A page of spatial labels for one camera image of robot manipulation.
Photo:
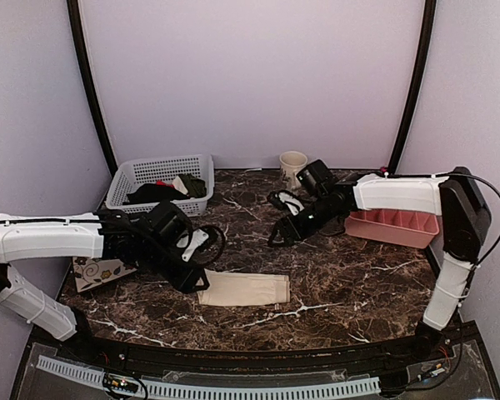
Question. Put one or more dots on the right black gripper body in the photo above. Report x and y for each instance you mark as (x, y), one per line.
(310, 226)

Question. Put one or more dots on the cream cotton boxer underwear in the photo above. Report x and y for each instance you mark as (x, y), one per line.
(235, 289)

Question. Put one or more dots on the cream ceramic mug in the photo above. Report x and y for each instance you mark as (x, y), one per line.
(291, 163)

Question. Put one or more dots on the red garment in basket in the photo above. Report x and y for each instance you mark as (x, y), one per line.
(162, 183)

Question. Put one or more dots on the small white garment in basket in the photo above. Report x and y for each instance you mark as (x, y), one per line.
(181, 184)

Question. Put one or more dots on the left black frame post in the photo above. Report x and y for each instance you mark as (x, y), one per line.
(86, 73)

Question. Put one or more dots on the white slotted cable duct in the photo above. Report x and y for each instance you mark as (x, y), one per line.
(152, 389)

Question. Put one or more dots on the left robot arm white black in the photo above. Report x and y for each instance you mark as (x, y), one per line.
(105, 234)

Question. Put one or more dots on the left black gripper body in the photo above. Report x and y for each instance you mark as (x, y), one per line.
(180, 280)

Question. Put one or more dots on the black garment in basket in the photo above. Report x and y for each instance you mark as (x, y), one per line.
(152, 193)

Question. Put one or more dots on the black front table rail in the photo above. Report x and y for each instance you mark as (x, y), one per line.
(131, 352)

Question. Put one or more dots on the pink divided organizer tray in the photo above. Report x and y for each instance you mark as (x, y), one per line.
(403, 228)

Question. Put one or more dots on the olive green garment in basket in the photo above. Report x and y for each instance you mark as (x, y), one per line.
(198, 188)

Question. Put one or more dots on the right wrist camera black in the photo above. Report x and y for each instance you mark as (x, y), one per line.
(317, 179)

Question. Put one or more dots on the white plastic laundry basket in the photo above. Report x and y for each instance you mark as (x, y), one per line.
(140, 185)

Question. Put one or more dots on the right black frame post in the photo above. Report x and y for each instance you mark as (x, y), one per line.
(424, 41)

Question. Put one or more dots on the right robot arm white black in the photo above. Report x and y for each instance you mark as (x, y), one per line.
(397, 209)

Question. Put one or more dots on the floral square tile coaster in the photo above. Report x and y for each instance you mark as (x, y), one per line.
(90, 273)

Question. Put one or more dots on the black frame post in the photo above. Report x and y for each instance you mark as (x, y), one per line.
(86, 73)
(424, 41)

